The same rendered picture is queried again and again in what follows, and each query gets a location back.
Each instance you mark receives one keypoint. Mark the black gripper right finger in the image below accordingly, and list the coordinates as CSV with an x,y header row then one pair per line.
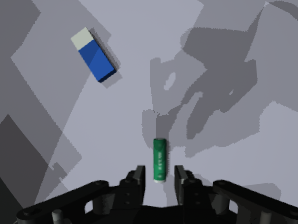
x,y
253,207

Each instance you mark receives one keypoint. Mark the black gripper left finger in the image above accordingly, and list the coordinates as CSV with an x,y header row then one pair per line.
x,y
69,208

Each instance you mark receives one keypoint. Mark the grey drawer front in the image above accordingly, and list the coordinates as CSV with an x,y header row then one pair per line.
x,y
8,208

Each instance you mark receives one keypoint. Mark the green aa battery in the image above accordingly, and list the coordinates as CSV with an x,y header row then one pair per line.
x,y
159,160

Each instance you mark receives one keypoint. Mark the blue and white eraser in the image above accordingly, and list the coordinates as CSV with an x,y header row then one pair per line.
x,y
93,55

